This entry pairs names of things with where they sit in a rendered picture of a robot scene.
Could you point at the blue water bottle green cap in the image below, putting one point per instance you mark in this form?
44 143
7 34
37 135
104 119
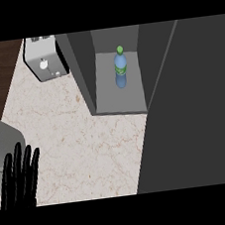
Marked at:
120 63

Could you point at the dark grey cabinet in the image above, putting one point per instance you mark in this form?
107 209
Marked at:
116 100

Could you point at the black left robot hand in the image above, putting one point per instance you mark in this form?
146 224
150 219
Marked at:
17 189

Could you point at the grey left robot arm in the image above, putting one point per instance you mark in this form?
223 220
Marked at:
1 138

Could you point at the silver toaster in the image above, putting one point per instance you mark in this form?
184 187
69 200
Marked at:
42 54

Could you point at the dark grey cabinet door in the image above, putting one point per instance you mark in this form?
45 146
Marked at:
191 114

